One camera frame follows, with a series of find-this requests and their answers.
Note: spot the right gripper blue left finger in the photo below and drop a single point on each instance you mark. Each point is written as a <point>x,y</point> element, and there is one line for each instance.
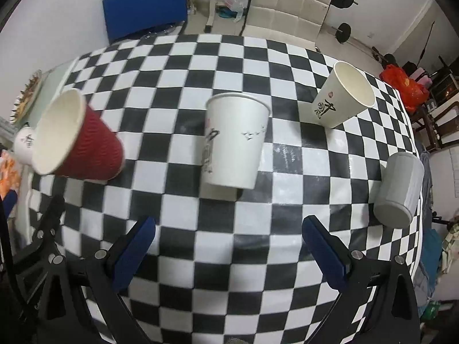
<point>111,271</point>

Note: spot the white paper cup with calligraphy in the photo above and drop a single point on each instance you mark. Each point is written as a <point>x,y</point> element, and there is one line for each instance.
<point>235,130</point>

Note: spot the cream padded chair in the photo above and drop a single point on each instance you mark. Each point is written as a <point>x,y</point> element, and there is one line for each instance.
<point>296,22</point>

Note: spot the orange tissue pack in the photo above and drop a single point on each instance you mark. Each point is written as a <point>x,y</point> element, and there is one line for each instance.
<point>10,174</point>

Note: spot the red ribbed paper cup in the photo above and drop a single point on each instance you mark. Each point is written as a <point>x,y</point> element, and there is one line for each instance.
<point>72,141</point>

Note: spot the grey ribbed cup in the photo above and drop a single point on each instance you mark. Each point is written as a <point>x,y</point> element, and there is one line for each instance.
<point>399,191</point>

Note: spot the white bamboo print paper cup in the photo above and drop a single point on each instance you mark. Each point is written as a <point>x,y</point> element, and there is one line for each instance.
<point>23,145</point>

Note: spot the decorated plate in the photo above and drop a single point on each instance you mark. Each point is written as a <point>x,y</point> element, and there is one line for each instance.
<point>26,98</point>

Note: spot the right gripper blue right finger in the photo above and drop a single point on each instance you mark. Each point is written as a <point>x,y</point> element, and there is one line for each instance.
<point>353,278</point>

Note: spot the white paper cup open top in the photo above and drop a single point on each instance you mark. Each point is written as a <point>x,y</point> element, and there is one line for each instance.
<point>345,93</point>

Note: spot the red plastic bag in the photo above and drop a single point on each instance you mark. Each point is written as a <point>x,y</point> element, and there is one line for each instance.
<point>413,95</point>

